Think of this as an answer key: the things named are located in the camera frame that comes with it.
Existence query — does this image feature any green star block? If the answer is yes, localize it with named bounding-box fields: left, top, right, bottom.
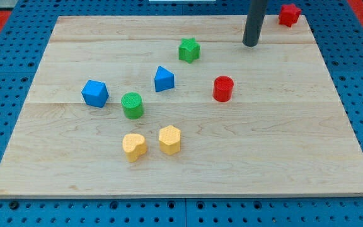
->
left=178, top=38, right=200, bottom=64

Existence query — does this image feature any red star block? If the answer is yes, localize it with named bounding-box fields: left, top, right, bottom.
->
left=279, top=3, right=302, bottom=27

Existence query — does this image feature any yellow hexagon block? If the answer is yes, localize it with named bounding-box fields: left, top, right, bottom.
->
left=159, top=125, right=181, bottom=155

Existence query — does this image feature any blue triangular block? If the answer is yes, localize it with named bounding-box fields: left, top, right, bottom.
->
left=154, top=66, right=175, bottom=92

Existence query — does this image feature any green cylinder block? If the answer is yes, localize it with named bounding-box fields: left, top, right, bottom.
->
left=121, top=92, right=144, bottom=119

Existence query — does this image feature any red cylinder block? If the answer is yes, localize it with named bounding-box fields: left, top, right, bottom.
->
left=212, top=76, right=234, bottom=102

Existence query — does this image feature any yellow heart block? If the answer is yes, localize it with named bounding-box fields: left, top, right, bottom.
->
left=122, top=134, right=147, bottom=163

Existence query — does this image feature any light wooden board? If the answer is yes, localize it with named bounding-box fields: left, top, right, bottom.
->
left=0, top=15, right=363, bottom=199

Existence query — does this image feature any blue cube block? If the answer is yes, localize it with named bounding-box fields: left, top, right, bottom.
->
left=81, top=80, right=109, bottom=108

